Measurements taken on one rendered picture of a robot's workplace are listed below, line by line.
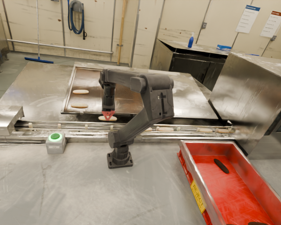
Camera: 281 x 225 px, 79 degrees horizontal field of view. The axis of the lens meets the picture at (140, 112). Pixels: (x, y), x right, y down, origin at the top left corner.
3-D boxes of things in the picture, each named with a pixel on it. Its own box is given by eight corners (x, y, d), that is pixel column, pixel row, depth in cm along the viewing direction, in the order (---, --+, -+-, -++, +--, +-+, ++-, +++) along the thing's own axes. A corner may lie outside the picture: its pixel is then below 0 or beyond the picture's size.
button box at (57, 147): (46, 159, 82) (43, 142, 76) (51, 147, 88) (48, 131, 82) (64, 159, 84) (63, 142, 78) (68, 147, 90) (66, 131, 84)
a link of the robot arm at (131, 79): (141, 97, 45) (173, 94, 50) (141, 75, 44) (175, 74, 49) (98, 81, 81) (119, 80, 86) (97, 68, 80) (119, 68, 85)
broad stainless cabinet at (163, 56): (158, 107, 297) (174, 47, 242) (146, 82, 382) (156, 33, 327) (249, 113, 341) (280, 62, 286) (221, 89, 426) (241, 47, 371)
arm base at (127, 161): (108, 168, 79) (133, 166, 83) (109, 157, 75) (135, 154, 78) (106, 155, 86) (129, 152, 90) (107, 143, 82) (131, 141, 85)
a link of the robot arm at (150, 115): (154, 119, 41) (186, 114, 46) (139, 70, 45) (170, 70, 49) (110, 150, 79) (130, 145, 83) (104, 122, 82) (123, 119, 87)
